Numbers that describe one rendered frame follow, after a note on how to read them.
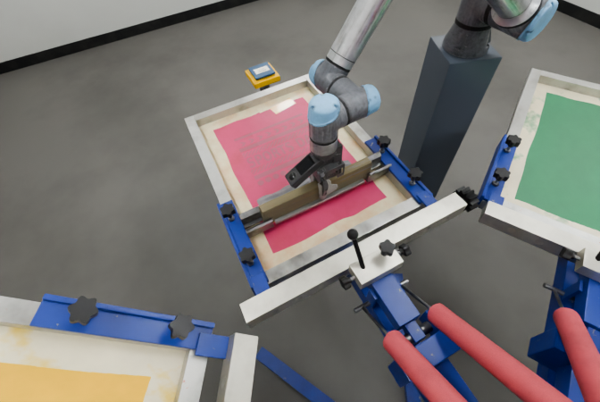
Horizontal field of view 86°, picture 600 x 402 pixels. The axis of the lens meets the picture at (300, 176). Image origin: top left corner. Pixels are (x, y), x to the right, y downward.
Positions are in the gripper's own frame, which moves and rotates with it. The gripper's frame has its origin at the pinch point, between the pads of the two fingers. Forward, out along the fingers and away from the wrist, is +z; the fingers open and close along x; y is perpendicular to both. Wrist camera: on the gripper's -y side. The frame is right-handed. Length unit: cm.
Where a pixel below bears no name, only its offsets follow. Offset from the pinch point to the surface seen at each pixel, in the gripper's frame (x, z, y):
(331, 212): -5.6, 5.3, 2.1
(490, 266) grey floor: -32, 100, 95
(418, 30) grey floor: 195, 99, 230
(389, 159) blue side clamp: 0.4, 0.4, 28.3
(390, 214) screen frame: -16.9, 1.6, 15.9
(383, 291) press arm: -35.8, -3.4, -1.3
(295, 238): -8.3, 5.4, -12.1
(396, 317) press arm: -42.1, -3.4, -2.1
